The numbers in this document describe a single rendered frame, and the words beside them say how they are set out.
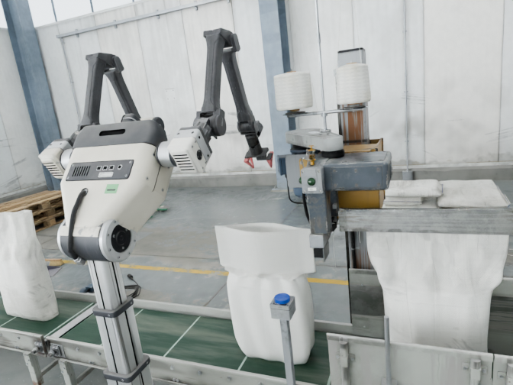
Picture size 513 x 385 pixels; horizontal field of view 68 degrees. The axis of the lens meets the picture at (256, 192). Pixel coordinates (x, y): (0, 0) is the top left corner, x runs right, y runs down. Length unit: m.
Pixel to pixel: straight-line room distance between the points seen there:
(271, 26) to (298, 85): 4.82
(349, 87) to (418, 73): 4.91
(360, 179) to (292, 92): 0.51
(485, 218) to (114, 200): 1.30
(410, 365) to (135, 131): 1.25
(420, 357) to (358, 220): 0.54
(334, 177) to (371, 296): 0.78
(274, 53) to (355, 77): 4.83
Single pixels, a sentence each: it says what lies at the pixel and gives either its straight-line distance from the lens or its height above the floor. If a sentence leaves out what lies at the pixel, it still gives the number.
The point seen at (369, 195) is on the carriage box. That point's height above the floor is 1.14.
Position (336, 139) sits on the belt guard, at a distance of 1.52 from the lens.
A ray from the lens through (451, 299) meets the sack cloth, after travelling 1.66.
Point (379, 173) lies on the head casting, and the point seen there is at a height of 1.29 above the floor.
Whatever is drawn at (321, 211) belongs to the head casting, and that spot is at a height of 1.16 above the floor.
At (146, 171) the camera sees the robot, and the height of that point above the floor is 1.40.
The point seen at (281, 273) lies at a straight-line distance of 1.75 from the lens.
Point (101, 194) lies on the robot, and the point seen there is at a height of 1.35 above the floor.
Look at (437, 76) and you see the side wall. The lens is 6.54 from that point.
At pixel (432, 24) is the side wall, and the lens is 6.58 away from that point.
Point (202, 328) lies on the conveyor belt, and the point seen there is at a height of 0.38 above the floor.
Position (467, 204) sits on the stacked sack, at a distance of 4.45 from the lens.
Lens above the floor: 1.60
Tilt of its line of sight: 14 degrees down
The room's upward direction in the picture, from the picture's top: 7 degrees counter-clockwise
